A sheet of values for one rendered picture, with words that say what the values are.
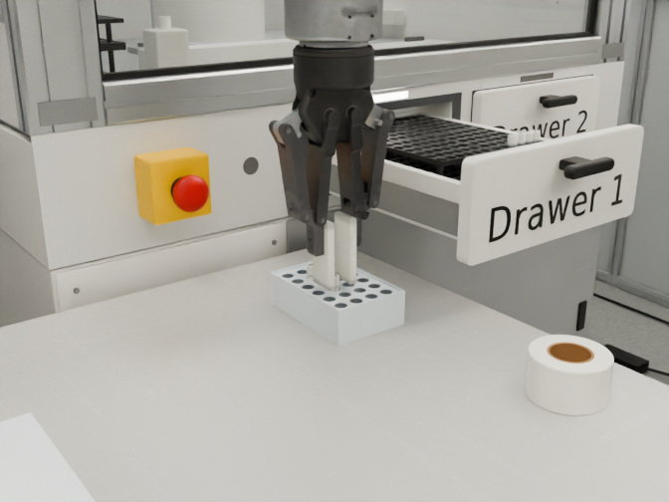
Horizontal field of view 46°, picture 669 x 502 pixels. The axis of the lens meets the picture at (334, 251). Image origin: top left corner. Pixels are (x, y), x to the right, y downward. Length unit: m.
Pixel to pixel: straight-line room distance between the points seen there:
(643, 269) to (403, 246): 1.87
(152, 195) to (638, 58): 2.20
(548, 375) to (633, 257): 2.31
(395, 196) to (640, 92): 2.02
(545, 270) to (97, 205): 0.84
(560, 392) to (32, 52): 0.58
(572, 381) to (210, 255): 0.48
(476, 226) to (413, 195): 0.10
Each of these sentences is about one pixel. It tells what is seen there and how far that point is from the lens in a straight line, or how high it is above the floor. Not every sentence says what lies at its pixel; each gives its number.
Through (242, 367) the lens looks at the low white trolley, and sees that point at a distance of 0.74.
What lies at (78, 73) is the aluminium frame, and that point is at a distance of 0.86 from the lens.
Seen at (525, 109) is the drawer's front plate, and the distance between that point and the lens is 1.27.
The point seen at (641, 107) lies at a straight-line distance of 2.87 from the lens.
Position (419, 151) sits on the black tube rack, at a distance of 0.94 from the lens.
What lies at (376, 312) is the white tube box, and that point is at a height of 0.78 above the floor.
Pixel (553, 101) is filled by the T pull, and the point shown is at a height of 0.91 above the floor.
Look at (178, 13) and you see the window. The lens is 0.93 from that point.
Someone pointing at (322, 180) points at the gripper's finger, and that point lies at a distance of 0.75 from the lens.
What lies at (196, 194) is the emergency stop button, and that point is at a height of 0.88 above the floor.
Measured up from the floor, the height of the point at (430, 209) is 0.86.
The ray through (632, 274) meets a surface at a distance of 3.00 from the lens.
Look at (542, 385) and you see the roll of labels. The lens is 0.69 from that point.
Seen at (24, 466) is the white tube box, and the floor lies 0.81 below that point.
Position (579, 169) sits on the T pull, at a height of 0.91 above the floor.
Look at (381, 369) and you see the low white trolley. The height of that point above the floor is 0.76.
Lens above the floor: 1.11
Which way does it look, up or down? 20 degrees down
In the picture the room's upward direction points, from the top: straight up
